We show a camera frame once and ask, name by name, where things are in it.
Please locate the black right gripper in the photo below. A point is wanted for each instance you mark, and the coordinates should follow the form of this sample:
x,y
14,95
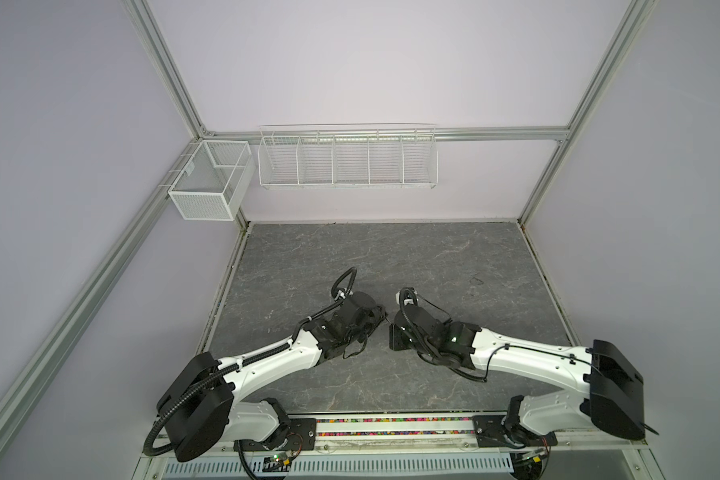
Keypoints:
x,y
395,343

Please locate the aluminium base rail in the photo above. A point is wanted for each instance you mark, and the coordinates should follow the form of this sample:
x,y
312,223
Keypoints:
x,y
420,445

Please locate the white wire shelf basket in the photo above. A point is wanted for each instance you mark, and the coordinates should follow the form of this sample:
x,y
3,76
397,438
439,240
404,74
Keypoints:
x,y
384,156

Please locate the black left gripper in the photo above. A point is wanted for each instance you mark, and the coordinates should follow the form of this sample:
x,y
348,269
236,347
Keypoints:
x,y
377,317

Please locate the white mesh box basket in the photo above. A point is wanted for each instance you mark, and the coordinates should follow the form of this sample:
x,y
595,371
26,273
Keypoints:
x,y
212,183

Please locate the aluminium enclosure frame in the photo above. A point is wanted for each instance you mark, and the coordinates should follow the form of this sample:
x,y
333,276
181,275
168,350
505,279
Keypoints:
x,y
35,379

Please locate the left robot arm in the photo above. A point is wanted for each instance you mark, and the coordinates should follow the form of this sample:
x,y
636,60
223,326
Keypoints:
x,y
208,401

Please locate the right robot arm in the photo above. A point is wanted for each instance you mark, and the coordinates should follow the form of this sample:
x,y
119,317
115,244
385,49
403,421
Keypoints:
x,y
595,386

